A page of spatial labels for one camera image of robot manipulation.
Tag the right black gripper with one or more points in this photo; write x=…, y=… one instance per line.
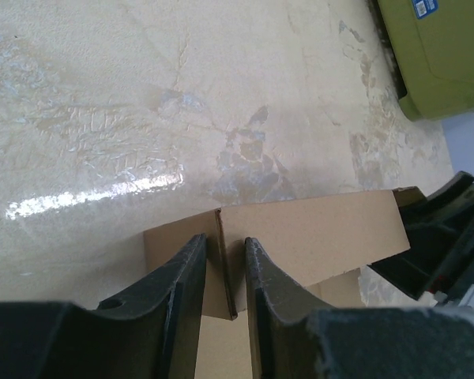
x=440, y=231

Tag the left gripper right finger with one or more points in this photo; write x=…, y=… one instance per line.
x=294, y=334

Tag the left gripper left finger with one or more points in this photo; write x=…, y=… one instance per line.
x=149, y=330

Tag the brown cardboard box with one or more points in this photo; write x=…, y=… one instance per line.
x=320, y=242

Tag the olive green plastic bin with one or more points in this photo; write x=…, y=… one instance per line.
x=433, y=47

